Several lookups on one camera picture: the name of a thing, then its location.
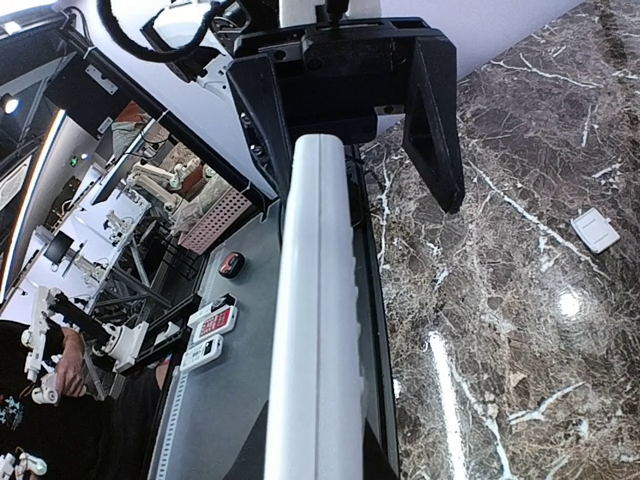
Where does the white battery cover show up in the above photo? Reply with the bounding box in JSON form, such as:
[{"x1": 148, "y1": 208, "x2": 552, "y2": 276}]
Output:
[{"x1": 571, "y1": 208, "x2": 620, "y2": 254}]

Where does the black curved front rail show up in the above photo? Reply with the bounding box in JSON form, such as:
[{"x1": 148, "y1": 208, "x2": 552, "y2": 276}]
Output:
[{"x1": 345, "y1": 146, "x2": 400, "y2": 479}]

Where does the person in background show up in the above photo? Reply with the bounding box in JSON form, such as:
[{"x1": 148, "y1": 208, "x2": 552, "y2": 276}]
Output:
[{"x1": 111, "y1": 101, "x2": 170, "y2": 160}]

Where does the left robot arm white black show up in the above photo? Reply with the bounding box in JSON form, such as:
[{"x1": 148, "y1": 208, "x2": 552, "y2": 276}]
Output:
[{"x1": 97, "y1": 1, "x2": 465, "y2": 213}]

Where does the white remote control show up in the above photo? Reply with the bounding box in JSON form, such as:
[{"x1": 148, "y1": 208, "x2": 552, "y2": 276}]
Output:
[{"x1": 264, "y1": 134, "x2": 364, "y2": 479}]

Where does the pink perforated basket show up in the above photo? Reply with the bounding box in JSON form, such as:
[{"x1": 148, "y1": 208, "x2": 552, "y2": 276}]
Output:
[{"x1": 178, "y1": 188, "x2": 252, "y2": 255}]

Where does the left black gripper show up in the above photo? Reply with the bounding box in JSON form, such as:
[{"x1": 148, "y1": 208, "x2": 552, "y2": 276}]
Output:
[{"x1": 227, "y1": 17, "x2": 465, "y2": 214}]

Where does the person in black shirt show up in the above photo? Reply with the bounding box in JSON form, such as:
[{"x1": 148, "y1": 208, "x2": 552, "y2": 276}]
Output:
[{"x1": 1, "y1": 320, "x2": 168, "y2": 479}]

